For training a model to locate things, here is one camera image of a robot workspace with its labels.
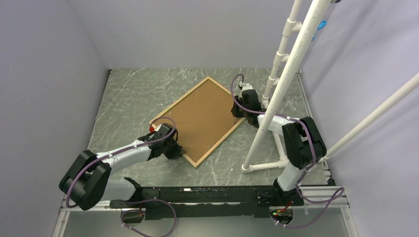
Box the aluminium frame rail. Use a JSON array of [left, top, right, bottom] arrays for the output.
[[54, 186, 358, 237]]

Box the white PVC pipe stand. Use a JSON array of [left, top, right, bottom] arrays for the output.
[[241, 0, 419, 173]]

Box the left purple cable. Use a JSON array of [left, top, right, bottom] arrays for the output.
[[65, 117, 177, 209]]

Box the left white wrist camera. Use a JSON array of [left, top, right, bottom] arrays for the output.
[[149, 123, 169, 133]]

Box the green wooden picture frame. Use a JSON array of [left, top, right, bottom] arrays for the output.
[[157, 77, 244, 167]]

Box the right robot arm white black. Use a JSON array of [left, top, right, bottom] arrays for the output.
[[231, 85, 327, 205]]

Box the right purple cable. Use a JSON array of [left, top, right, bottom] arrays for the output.
[[230, 74, 346, 230]]

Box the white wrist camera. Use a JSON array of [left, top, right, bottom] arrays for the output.
[[238, 82, 253, 94], [149, 123, 169, 133]]

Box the purple cable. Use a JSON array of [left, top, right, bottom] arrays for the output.
[[65, 117, 177, 209], [230, 74, 346, 230]]

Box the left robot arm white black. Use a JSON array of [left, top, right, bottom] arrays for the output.
[[59, 123, 184, 210]]

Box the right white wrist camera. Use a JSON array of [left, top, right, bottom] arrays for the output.
[[238, 82, 253, 94]]

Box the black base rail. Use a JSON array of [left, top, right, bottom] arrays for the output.
[[110, 185, 304, 220]]

